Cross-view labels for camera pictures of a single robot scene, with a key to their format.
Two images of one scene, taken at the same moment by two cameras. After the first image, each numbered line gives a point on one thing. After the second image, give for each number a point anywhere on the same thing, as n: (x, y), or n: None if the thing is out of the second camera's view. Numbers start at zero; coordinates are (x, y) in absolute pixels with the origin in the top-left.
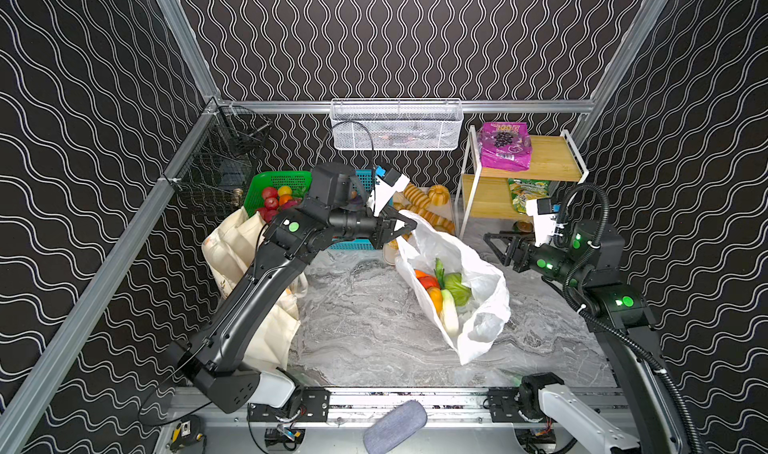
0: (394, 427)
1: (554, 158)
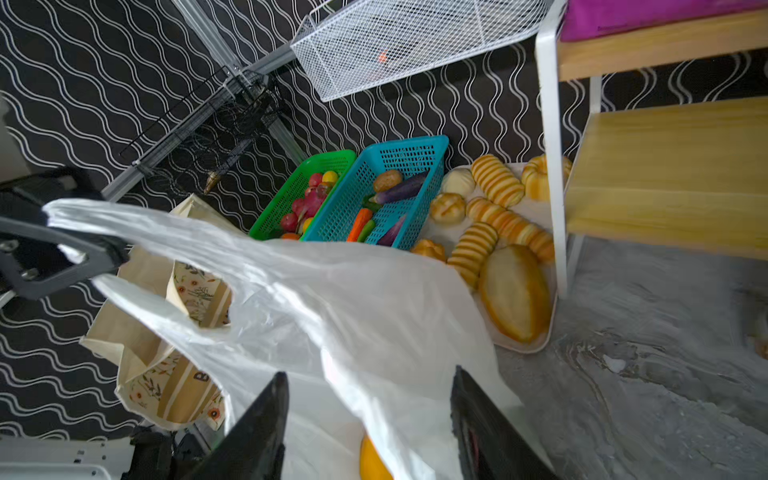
0: None
1: (688, 177)
